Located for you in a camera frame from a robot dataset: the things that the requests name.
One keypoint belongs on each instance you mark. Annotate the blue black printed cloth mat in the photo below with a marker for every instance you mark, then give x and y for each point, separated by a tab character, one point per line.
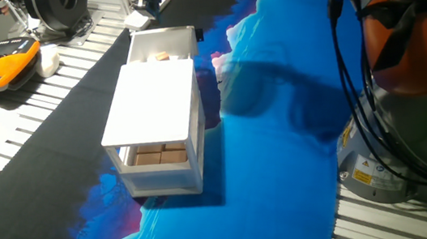
276	169

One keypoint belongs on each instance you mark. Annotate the grey reel base plate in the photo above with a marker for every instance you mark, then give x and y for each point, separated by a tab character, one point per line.
77	36

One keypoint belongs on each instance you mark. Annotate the white drawer cabinet frame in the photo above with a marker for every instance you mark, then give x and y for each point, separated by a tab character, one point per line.
154	102

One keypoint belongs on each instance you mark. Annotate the white lumpy object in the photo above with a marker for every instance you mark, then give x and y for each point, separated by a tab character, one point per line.
47	62

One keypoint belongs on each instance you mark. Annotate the brown wooden block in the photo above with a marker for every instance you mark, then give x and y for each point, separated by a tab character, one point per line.
149	148
175	146
173	157
147	159

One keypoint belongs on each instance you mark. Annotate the aluminium profile post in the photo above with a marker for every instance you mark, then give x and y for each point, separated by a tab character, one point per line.
124	0

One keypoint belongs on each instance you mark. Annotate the small wooden cube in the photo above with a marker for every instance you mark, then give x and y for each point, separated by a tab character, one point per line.
162	56

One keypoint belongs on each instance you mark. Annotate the silver orange robot arm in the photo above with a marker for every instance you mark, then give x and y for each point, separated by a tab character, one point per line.
404	43

